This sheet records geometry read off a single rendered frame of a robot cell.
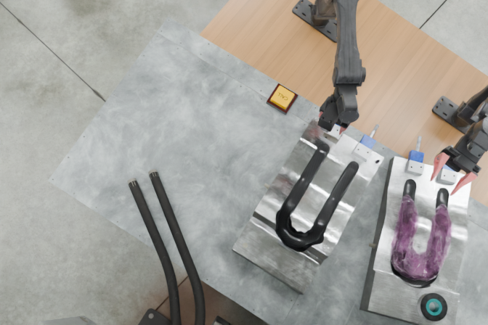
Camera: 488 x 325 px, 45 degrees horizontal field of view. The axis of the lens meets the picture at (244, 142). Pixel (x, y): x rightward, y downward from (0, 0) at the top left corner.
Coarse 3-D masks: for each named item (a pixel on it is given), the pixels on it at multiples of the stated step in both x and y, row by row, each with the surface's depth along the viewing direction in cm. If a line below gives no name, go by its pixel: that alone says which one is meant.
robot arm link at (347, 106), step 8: (336, 72) 163; (336, 80) 165; (344, 88) 166; (352, 88) 166; (344, 96) 164; (352, 96) 164; (344, 104) 163; (352, 104) 162; (344, 112) 164; (352, 112) 164; (344, 120) 167; (352, 120) 167
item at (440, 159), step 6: (438, 156) 157; (444, 156) 154; (450, 156) 158; (438, 162) 158; (444, 162) 154; (450, 162) 158; (438, 168) 154; (456, 168) 158; (432, 174) 157; (432, 180) 155
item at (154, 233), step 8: (136, 184) 189; (136, 192) 188; (136, 200) 187; (144, 200) 187; (144, 208) 186; (144, 216) 185; (152, 224) 184; (152, 232) 182; (152, 240) 182; (160, 240) 182; (160, 248) 180
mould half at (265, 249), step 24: (312, 120) 191; (312, 144) 188; (336, 144) 189; (288, 168) 187; (336, 168) 187; (360, 168) 187; (288, 192) 182; (312, 192) 185; (360, 192) 186; (264, 216) 178; (312, 216) 179; (336, 216) 182; (240, 240) 183; (264, 240) 183; (336, 240) 177; (264, 264) 181; (288, 264) 181; (312, 264) 182
